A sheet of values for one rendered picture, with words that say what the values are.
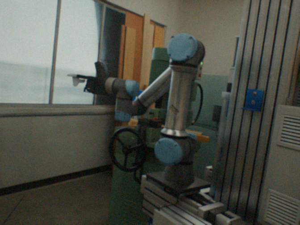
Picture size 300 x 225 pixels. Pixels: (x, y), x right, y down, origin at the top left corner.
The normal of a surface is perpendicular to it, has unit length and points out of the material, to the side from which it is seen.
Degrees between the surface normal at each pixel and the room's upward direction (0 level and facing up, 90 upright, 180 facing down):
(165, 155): 97
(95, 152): 90
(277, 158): 90
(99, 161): 90
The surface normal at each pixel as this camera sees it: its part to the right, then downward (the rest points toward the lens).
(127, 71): 0.79, 0.11
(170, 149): -0.46, 0.17
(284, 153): -0.79, -0.03
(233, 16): -0.60, 0.01
